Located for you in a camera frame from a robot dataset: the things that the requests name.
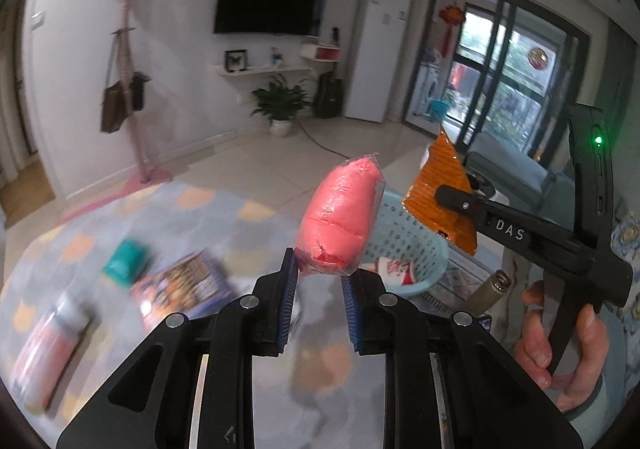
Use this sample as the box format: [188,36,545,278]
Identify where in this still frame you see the orange crinkled snack bag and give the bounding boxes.
[402,128,477,256]

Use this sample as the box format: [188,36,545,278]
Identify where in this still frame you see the pink bread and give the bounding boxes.
[295,154,386,277]

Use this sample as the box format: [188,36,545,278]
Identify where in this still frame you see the right hand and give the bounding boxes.
[512,279,612,412]

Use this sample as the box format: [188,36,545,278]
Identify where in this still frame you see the gold cylindrical thermos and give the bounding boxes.
[462,269,512,317]

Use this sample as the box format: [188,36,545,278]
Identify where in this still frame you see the scale pattern tablecloth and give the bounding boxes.
[1,181,384,448]

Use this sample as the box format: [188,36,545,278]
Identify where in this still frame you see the colourful snack packet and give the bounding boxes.
[131,250,238,332]

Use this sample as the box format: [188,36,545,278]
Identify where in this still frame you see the teal sofa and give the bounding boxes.
[464,132,575,230]

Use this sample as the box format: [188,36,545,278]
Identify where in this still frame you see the red white package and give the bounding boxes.
[375,256,416,287]

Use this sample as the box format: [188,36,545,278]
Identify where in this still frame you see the light blue laundry basket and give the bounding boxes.
[361,189,449,297]

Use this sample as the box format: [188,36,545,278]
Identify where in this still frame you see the teal small box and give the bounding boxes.
[102,239,149,287]

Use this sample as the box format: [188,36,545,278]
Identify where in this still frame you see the pink white bottle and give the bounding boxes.
[10,293,91,414]

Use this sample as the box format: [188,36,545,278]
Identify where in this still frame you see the blue bucket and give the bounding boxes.
[427,99,450,123]

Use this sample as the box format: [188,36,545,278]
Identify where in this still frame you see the white washing machine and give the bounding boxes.
[412,62,440,116]

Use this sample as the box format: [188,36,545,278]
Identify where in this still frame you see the red chinese knot ornament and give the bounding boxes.
[438,2,465,57]

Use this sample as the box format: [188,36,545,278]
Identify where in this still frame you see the brown hanging handbag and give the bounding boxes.
[100,33,151,134]

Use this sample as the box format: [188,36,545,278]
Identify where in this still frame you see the potted green plant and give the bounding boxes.
[252,74,310,138]

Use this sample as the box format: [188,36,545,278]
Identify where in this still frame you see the black guitar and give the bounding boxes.
[311,72,344,118]

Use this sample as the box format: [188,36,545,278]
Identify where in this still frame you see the white refrigerator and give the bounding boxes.
[345,0,411,123]

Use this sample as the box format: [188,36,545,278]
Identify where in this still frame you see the white red shelf box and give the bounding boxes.
[300,42,341,63]

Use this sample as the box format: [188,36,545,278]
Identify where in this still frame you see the framed butterfly picture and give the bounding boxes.
[224,49,247,73]

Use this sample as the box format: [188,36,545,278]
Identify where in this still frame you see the pink coat stand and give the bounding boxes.
[115,0,171,188]

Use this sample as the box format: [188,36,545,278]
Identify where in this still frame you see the black floor cable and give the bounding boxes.
[296,117,352,161]

